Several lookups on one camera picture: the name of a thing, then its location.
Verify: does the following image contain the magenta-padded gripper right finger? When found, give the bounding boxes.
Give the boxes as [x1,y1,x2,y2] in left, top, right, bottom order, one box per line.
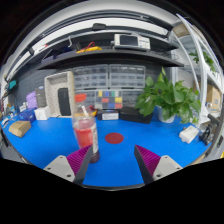
[133,144,184,186]

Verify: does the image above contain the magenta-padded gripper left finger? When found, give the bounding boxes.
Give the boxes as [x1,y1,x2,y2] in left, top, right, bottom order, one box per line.
[43,144,95,187]

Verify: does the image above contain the clear red-capped drink bottle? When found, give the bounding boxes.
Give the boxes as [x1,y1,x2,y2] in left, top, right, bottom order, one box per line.
[71,93,101,164]

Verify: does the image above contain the white power adaptor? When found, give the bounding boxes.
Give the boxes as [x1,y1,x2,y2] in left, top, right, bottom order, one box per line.
[178,124,200,145]

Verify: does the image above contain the white plant pot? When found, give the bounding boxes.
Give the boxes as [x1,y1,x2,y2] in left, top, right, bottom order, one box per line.
[157,105,176,124]

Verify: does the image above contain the flat round red coaster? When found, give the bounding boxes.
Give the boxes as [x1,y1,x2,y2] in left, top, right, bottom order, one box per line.
[104,132,125,145]

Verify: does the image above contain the white carton box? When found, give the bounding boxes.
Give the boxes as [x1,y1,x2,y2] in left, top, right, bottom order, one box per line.
[34,105,52,121]

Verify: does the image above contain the small cardboard box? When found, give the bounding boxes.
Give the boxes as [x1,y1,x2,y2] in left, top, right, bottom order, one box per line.
[8,120,32,138]

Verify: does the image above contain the flat black case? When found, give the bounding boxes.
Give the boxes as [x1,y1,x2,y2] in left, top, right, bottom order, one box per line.
[119,106,154,125]

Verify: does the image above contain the red and yellow test leads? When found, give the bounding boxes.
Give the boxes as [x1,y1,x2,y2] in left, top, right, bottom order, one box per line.
[87,105,98,118]

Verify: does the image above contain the blue box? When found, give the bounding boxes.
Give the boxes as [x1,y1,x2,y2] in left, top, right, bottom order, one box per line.
[18,108,37,124]

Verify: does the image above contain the black oblong speaker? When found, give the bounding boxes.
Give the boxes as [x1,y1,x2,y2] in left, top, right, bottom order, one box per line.
[57,87,72,117]

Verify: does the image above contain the black box with white label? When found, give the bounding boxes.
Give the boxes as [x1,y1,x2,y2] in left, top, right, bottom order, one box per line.
[96,109,120,122]

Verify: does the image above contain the green leafy plant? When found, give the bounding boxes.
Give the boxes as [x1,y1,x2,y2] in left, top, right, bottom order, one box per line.
[134,66,202,125]

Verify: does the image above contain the grey small-parts drawer cabinet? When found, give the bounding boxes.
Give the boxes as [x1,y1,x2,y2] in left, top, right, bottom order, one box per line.
[108,63,147,89]
[72,64,109,90]
[74,89,98,109]
[122,89,144,109]

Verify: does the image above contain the dark grey carton box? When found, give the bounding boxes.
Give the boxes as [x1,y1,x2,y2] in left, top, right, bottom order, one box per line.
[34,85,48,108]

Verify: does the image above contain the purple plastic bag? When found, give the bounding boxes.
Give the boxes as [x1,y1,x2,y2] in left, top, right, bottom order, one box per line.
[25,90,38,110]

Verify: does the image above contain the beige pegboard tray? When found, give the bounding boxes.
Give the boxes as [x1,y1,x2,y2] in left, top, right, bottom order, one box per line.
[43,70,76,118]

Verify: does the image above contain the white metal rack shelf unit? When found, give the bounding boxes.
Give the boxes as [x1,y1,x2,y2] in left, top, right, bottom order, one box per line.
[168,13,224,128]

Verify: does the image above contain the dark grey overhead shelf unit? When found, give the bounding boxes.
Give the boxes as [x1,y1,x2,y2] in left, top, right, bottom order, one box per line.
[4,6,186,83]

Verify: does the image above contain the teal wall-mounted holder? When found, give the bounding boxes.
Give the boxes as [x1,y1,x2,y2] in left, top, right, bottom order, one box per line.
[8,79,18,90]

